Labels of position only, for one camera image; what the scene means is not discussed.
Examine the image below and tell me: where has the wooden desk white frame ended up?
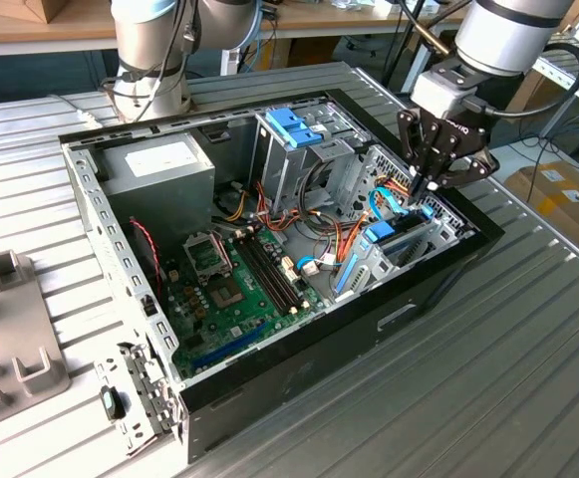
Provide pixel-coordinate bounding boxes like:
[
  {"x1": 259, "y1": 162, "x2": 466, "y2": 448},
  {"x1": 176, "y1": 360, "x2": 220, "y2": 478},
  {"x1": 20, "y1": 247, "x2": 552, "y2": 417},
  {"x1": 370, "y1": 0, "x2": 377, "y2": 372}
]
[
  {"x1": 0, "y1": 0, "x2": 119, "y2": 57},
  {"x1": 261, "y1": 0, "x2": 469, "y2": 94}
]

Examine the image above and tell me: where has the grey power supply unit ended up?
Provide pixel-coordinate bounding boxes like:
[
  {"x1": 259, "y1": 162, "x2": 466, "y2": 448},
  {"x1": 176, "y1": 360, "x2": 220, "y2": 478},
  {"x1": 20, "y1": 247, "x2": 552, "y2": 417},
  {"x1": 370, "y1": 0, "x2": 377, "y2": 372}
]
[{"x1": 94, "y1": 131, "x2": 216, "y2": 260}]

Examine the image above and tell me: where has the black RAM slot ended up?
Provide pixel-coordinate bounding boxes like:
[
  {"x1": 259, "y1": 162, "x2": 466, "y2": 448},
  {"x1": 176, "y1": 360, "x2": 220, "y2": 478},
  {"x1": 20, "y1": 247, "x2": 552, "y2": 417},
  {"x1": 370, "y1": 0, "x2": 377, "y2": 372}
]
[
  {"x1": 246, "y1": 231, "x2": 304, "y2": 309},
  {"x1": 233, "y1": 233, "x2": 293, "y2": 316}
]

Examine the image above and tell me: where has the blue plastic bay latch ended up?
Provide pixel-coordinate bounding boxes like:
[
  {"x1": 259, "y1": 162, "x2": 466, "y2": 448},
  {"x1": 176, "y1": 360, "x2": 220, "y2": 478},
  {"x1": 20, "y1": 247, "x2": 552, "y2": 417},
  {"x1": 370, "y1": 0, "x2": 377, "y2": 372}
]
[{"x1": 264, "y1": 109, "x2": 328, "y2": 149}]

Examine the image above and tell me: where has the hard disk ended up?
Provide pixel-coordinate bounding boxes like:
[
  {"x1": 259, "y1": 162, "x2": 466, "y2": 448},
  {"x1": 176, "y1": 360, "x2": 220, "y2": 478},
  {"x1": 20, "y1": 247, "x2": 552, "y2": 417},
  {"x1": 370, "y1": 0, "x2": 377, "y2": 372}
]
[{"x1": 336, "y1": 206, "x2": 437, "y2": 298}]

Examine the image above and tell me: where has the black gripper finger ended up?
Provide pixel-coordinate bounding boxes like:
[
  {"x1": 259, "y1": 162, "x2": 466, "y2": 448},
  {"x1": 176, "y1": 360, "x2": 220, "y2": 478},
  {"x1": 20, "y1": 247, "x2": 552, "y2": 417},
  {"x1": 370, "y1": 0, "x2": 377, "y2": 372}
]
[
  {"x1": 426, "y1": 148, "x2": 500, "y2": 191},
  {"x1": 397, "y1": 109, "x2": 442, "y2": 197}
]

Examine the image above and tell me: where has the yellow orange wire bundle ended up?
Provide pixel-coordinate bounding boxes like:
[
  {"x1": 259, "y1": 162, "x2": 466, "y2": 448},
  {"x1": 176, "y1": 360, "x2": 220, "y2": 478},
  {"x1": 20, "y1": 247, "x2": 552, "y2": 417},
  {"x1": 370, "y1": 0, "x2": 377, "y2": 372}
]
[{"x1": 224, "y1": 191, "x2": 249, "y2": 224}]

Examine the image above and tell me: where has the black case fan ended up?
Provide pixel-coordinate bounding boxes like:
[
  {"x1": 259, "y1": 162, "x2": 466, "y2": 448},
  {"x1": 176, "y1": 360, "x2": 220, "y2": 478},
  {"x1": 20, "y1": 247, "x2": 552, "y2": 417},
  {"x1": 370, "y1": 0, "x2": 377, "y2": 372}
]
[{"x1": 128, "y1": 218, "x2": 163, "y2": 300}]

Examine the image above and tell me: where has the orange black wire bundle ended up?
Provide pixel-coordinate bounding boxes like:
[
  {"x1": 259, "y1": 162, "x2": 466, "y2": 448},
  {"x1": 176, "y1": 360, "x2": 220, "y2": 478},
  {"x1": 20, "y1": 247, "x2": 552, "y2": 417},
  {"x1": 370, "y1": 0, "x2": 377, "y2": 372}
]
[{"x1": 254, "y1": 179, "x2": 371, "y2": 274}]

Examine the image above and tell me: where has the metal socket cover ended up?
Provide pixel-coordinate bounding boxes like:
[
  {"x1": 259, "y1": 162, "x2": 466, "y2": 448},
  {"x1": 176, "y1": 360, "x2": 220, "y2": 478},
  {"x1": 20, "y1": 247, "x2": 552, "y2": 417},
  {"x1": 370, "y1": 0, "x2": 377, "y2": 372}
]
[{"x1": 182, "y1": 230, "x2": 234, "y2": 279}]

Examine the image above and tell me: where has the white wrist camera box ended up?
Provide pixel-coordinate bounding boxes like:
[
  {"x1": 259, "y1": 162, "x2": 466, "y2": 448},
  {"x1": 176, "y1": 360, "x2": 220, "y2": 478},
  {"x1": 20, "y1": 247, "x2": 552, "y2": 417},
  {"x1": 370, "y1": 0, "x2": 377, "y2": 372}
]
[{"x1": 412, "y1": 69, "x2": 475, "y2": 120}]

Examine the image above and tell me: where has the blue data wire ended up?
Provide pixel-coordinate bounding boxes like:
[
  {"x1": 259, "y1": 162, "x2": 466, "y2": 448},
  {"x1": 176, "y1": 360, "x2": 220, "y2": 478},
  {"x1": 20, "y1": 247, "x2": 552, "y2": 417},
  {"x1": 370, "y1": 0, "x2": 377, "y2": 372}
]
[{"x1": 371, "y1": 184, "x2": 410, "y2": 220}]

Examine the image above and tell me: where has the black cable brass plug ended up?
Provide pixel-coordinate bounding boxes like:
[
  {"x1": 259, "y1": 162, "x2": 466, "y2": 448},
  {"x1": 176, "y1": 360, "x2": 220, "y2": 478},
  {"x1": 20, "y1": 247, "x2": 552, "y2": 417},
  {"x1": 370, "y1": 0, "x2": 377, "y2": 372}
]
[{"x1": 396, "y1": 0, "x2": 452, "y2": 55}]

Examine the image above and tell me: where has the grey parts rack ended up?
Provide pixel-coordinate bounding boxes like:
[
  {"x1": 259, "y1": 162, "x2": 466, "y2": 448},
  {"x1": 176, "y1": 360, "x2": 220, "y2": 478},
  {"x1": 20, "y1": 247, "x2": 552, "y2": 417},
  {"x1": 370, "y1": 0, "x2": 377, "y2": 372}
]
[{"x1": 0, "y1": 251, "x2": 74, "y2": 439}]

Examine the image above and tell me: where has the beige board connector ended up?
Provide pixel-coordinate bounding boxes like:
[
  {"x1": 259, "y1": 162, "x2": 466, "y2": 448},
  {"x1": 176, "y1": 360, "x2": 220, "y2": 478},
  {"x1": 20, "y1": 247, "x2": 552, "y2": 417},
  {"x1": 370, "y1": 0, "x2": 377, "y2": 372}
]
[{"x1": 281, "y1": 256, "x2": 301, "y2": 284}]

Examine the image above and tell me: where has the blue expansion slot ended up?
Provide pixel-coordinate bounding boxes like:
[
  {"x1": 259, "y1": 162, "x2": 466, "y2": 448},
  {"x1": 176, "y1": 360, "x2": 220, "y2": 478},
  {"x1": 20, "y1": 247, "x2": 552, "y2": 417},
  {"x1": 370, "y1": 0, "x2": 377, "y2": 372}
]
[{"x1": 191, "y1": 320, "x2": 271, "y2": 375}]

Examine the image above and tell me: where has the green motherboard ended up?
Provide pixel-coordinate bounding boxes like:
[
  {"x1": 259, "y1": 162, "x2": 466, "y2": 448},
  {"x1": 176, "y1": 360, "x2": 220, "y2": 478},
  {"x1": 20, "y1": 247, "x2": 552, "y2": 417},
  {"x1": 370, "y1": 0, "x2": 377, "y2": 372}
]
[{"x1": 161, "y1": 226, "x2": 328, "y2": 380}]

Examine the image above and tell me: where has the labelled cardboard box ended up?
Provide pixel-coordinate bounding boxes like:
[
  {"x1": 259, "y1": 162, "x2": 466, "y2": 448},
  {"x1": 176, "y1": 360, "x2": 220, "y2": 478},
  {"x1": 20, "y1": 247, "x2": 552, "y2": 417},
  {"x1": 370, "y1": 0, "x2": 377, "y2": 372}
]
[{"x1": 505, "y1": 159, "x2": 579, "y2": 260}]

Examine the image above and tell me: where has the orange red power wire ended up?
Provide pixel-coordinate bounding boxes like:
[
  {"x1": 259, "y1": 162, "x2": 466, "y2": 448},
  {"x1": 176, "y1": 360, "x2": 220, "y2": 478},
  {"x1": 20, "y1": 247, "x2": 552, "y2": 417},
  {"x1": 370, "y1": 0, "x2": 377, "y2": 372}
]
[{"x1": 374, "y1": 171, "x2": 418, "y2": 200}]

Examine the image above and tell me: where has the black case lock latch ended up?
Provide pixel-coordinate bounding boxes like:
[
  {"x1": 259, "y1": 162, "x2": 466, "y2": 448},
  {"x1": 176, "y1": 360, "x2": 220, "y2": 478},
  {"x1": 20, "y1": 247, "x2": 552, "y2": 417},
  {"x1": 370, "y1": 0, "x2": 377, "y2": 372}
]
[{"x1": 98, "y1": 385, "x2": 127, "y2": 422}]

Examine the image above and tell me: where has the metal disk bay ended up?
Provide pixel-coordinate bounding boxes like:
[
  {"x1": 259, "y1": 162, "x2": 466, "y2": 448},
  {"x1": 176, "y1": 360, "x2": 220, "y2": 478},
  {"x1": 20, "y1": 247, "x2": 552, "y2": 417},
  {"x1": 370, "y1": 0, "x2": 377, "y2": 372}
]
[{"x1": 329, "y1": 143, "x2": 475, "y2": 305}]

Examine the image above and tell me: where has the black stand pole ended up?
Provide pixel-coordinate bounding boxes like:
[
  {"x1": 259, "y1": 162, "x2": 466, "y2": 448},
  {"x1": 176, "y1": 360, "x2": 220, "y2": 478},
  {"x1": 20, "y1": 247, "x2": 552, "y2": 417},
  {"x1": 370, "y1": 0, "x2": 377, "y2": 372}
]
[{"x1": 382, "y1": 0, "x2": 428, "y2": 96}]

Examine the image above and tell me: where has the brown wooden crate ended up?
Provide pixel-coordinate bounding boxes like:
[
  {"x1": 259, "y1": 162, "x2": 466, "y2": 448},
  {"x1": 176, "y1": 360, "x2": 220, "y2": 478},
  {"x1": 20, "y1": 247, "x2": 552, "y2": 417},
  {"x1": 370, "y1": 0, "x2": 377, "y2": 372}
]
[{"x1": 22, "y1": 0, "x2": 115, "y2": 24}]

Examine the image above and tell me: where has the metal optical drive cage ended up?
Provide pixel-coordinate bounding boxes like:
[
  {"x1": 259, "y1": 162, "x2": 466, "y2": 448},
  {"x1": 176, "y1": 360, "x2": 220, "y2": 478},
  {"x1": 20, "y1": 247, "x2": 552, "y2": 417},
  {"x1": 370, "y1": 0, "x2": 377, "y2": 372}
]
[{"x1": 247, "y1": 97, "x2": 373, "y2": 220}]

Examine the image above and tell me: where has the red black fan wire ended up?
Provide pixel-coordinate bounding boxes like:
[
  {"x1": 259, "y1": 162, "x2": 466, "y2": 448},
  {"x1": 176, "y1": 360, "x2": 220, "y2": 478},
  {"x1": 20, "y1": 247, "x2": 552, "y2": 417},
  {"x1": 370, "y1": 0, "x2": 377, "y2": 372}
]
[{"x1": 129, "y1": 216, "x2": 164, "y2": 296}]

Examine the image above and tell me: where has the open black PC case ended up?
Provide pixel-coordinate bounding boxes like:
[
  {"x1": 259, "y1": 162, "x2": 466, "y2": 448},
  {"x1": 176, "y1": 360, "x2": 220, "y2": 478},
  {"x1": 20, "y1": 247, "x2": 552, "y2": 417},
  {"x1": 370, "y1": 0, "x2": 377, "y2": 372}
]
[{"x1": 58, "y1": 88, "x2": 505, "y2": 462}]

